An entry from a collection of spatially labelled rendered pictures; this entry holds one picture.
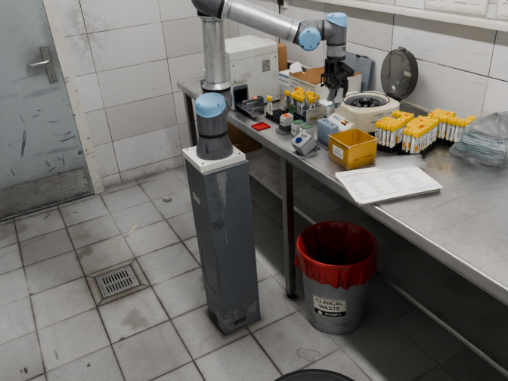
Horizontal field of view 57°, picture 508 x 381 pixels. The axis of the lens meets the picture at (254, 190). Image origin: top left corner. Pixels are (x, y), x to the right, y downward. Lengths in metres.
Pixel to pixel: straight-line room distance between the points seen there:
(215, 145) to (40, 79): 1.80
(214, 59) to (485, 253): 1.17
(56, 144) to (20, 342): 1.44
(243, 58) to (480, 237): 1.41
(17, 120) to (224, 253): 1.90
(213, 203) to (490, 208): 1.00
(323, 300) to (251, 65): 1.18
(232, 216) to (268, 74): 0.84
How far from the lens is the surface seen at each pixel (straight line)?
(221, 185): 1.88
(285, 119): 2.10
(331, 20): 1.85
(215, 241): 2.00
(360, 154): 1.80
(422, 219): 1.55
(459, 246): 1.46
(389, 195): 1.63
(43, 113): 3.47
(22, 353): 2.61
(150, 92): 3.65
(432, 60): 2.21
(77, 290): 2.84
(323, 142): 1.99
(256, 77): 2.44
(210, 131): 1.83
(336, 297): 2.15
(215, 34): 1.88
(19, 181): 3.62
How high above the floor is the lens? 1.71
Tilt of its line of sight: 30 degrees down
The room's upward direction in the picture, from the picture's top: 4 degrees counter-clockwise
